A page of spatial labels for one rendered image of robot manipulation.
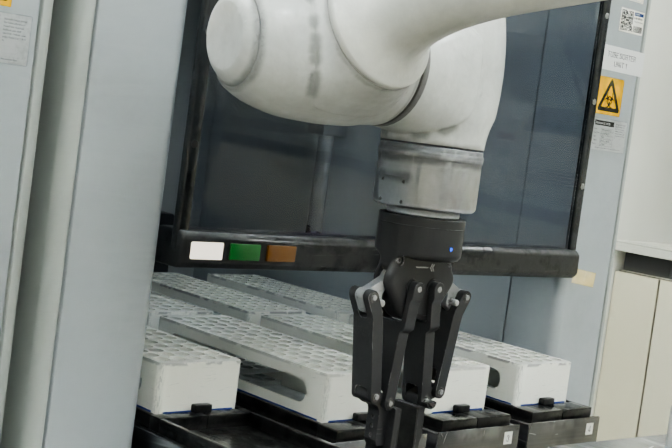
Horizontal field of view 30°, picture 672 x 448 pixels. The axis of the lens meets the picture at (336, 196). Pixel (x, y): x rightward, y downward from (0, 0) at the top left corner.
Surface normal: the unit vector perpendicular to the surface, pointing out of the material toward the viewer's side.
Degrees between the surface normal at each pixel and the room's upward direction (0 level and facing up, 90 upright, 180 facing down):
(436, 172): 90
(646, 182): 90
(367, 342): 98
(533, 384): 90
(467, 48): 82
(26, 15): 90
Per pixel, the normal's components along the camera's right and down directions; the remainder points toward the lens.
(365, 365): -0.74, 0.08
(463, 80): 0.62, 0.15
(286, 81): 0.14, 0.68
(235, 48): -0.84, -0.06
